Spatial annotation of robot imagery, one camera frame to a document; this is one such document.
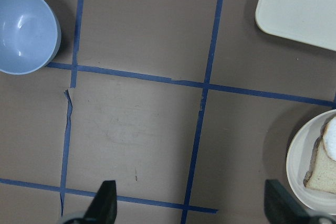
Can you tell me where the fried egg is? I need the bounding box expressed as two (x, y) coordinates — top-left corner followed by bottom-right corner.
(322, 116), (336, 161)

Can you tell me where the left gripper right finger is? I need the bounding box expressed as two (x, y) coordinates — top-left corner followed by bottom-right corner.
(264, 179), (312, 223)

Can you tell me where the cream bear serving tray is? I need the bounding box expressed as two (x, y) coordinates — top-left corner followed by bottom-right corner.
(255, 0), (335, 51)

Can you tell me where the bottom bread slice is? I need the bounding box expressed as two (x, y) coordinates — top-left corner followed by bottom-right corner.
(303, 121), (335, 194)

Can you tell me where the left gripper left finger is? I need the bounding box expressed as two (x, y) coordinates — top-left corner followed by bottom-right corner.
(83, 180), (117, 224)

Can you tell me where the cream round plate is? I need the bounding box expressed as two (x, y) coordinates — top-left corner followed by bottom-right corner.
(286, 110), (335, 215)

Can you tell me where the blue bowl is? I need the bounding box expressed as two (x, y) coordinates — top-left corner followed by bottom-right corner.
(1, 0), (61, 75)

